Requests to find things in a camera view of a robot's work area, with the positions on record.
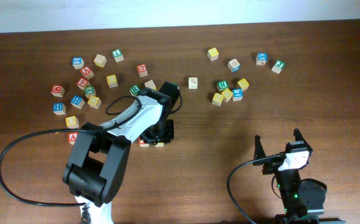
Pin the red 6 block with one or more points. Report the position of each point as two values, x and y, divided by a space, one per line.
83 83

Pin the blue X block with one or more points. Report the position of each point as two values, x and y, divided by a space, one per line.
261 58

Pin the blue H block left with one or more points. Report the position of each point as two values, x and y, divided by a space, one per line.
59 108

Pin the yellow block lower left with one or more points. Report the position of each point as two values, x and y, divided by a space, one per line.
72 122

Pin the yellow block centre left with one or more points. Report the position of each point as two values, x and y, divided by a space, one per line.
112 81

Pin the red O block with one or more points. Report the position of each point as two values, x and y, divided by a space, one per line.
142 70

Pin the blue L block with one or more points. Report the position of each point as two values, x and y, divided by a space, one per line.
237 94

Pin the plain wood block far-left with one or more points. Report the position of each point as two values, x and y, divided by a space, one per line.
100 60

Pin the red M block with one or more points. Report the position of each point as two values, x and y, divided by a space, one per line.
58 90

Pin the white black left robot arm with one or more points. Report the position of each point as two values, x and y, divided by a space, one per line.
96 166

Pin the blue H block tilted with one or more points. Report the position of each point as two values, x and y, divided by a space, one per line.
77 101

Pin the red a block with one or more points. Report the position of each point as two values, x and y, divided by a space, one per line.
72 137
87 72

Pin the yellow top block far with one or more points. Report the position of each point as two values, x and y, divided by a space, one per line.
213 54

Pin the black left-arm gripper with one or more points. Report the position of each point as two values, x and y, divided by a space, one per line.
165 139

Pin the blue D block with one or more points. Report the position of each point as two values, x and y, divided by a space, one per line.
233 65

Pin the green J block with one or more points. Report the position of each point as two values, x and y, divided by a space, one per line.
278 66

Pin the yellow C block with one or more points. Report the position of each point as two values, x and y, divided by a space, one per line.
160 144

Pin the plain wood yellow-side block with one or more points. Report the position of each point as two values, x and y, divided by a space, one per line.
150 84

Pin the green L block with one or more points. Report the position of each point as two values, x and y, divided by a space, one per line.
118 55

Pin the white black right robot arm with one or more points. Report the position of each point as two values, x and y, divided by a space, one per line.
286 176

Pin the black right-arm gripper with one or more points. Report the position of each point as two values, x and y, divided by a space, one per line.
272 165

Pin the red A block lower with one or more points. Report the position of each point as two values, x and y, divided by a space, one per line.
72 137

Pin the red I block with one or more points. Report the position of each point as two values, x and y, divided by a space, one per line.
142 143

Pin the yellow S block right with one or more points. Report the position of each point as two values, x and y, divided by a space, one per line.
217 99

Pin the yellow block by H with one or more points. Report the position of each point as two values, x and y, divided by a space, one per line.
94 102

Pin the green r block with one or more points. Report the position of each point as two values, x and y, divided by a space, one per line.
222 85
134 90

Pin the red A block upper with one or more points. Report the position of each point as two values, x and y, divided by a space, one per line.
87 72

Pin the yellow G block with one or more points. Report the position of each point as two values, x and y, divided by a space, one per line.
227 94

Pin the yellow K block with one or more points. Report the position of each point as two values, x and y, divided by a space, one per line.
243 84

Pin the blue S block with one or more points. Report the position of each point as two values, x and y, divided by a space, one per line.
78 62

